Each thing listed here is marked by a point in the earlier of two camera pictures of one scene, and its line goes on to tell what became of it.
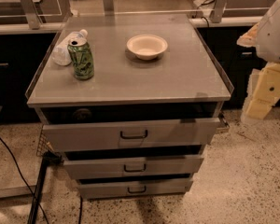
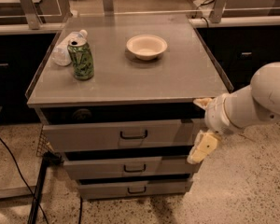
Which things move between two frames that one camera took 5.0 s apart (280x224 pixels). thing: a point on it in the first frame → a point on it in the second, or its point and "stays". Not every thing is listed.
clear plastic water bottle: x=61 y=53 stays
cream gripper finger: x=249 y=38 → x=203 y=102
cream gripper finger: x=266 y=86 → x=205 y=143
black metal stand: x=50 y=157 stays
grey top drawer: x=129 y=134 stays
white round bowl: x=147 y=47 stays
